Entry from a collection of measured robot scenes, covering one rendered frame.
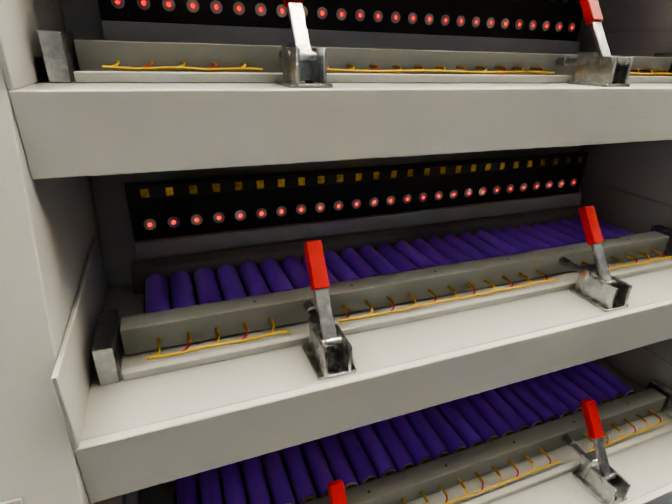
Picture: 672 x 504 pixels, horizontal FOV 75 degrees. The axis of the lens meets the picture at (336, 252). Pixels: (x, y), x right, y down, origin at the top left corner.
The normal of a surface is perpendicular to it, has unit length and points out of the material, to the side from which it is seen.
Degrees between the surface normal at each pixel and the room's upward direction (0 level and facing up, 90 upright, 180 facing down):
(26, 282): 90
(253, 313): 108
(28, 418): 90
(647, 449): 18
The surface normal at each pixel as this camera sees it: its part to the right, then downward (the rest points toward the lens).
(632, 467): 0.03, -0.91
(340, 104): 0.36, 0.40
